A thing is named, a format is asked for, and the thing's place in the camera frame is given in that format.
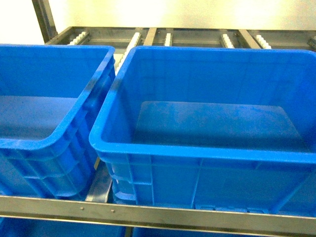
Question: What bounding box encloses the blue plastic bin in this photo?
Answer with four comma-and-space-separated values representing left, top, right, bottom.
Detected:
89, 46, 316, 217
0, 44, 115, 200

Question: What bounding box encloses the metal roller rack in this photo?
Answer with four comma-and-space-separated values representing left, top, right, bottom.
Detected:
0, 0, 316, 237

